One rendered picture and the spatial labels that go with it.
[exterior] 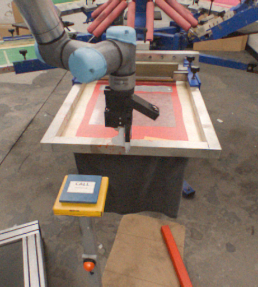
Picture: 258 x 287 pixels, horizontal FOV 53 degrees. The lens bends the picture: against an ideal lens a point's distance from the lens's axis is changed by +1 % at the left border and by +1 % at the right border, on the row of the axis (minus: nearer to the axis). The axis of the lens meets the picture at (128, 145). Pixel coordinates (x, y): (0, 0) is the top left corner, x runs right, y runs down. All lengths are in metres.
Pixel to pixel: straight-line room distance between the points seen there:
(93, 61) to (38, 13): 0.15
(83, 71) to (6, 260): 1.20
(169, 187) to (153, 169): 0.12
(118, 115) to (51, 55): 0.24
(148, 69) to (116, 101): 0.60
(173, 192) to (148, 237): 0.71
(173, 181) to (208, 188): 1.12
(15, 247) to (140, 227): 0.76
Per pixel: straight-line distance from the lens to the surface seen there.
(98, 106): 1.13
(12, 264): 1.57
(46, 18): 0.65
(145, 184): 1.07
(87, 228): 0.83
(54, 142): 0.87
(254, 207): 2.14
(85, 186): 0.72
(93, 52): 0.60
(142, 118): 1.04
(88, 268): 0.94
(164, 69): 1.33
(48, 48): 0.68
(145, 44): 1.59
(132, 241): 1.74
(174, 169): 1.01
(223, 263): 1.78
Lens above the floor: 1.48
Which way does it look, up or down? 36 degrees down
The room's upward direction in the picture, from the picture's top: straight up
